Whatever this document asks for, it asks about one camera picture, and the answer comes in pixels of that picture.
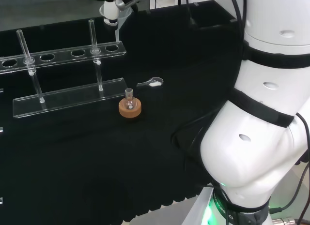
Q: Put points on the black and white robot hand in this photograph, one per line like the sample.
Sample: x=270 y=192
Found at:
x=110 y=10

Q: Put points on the clear plastic funnel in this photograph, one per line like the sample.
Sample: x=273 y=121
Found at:
x=124 y=18

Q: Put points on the glass weighing funnel with powder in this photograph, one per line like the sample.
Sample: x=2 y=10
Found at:
x=155 y=83

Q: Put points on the clear acrylic funnel stand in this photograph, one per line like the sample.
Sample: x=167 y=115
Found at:
x=72 y=96

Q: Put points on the glass round-bottom flask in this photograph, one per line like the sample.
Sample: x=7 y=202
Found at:
x=129 y=102

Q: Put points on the black tripod leg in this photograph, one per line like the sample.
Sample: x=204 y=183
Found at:
x=190 y=12

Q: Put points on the black cloth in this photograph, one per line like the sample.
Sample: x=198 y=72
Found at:
x=97 y=162

